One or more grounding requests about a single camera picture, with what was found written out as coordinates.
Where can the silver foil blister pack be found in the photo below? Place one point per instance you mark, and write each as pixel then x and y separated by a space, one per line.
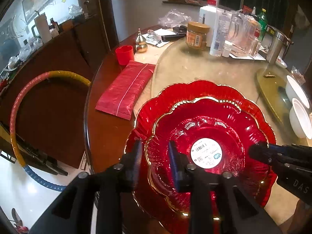
pixel 152 39

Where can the clear glass pitcher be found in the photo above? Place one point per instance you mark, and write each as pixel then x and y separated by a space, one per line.
pixel 242 34

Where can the white foam bowl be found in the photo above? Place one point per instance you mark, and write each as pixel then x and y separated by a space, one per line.
pixel 295 89
pixel 301 118

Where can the red plastic packet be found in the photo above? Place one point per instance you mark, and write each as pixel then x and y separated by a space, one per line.
pixel 124 87

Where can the small wooden box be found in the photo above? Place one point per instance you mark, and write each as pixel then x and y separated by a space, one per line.
pixel 66 25

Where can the glass turntable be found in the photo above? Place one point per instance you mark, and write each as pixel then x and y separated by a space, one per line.
pixel 219 69

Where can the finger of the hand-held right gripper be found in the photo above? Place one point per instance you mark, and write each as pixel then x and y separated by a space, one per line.
pixel 260 153

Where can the red box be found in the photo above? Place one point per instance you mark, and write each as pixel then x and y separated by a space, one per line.
pixel 247 9

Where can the red packet on sill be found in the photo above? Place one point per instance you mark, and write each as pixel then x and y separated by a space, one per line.
pixel 192 2

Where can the round wooden dining table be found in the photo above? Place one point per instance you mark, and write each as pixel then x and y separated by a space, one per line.
pixel 102 131

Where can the glass jar with gold lid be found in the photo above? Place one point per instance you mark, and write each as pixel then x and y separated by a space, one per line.
pixel 197 37

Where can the small white bottle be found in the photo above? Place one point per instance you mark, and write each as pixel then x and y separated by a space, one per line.
pixel 227 50

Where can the gold gourd ornament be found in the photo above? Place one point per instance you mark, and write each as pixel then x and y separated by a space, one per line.
pixel 141 44

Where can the red plastic cup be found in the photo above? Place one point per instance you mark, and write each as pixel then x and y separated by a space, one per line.
pixel 124 56

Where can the crumpled clear plastic bag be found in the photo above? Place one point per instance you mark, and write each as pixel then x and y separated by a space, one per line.
pixel 174 18

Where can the green plastic bottle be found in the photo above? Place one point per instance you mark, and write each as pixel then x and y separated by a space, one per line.
pixel 262 20

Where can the white paper sheet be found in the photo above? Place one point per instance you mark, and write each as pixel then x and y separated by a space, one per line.
pixel 165 31

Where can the stainless steel thermos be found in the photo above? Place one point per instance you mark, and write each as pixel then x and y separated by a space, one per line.
pixel 275 45

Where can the black wallet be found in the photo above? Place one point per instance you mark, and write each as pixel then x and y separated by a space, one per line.
pixel 173 37

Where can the white bottle with red cap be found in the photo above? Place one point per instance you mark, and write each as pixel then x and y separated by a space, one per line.
pixel 207 14

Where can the small red scalloped glass plate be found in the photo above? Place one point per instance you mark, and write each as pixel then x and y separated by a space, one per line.
pixel 234 136

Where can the clear pump bottle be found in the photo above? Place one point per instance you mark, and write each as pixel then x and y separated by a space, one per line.
pixel 218 36

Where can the black metal stand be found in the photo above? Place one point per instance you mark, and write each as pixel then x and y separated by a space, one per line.
pixel 41 159

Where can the small white dish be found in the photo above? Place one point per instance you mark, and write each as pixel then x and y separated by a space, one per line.
pixel 281 63

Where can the dark wooden sideboard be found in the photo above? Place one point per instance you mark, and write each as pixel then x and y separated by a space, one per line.
pixel 61 53

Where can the multicoloured hula hoop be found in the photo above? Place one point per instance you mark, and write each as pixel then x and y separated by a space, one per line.
pixel 58 73

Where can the framed wall painting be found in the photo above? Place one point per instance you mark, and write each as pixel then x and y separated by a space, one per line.
pixel 39 2

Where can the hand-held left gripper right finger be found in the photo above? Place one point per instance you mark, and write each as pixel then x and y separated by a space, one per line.
pixel 173 162

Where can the large red scalloped glass plate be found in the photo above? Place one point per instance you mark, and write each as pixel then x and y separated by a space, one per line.
pixel 207 90

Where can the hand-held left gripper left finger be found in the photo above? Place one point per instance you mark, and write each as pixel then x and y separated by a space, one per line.
pixel 138 156

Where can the small dark bottle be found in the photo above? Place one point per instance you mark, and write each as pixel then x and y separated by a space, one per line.
pixel 53 26

